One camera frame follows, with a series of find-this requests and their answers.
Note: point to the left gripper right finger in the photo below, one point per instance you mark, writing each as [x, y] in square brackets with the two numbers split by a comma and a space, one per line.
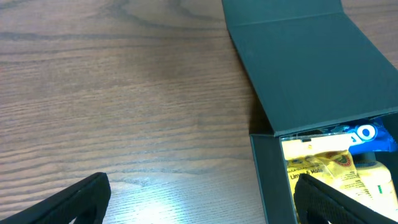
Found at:
[317, 202]

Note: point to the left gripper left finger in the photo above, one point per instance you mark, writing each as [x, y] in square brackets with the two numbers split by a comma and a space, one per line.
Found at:
[83, 202]

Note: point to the yellow snack bag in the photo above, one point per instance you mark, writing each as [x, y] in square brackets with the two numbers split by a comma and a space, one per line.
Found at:
[327, 159]

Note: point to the yellow plastic jar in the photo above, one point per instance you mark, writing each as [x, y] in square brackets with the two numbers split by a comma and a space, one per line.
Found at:
[377, 178]

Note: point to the blue Oreo cookie pack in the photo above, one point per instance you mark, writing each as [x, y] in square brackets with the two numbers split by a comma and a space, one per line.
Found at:
[367, 135]

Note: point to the black gift box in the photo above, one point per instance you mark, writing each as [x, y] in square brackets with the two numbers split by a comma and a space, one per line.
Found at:
[311, 68]

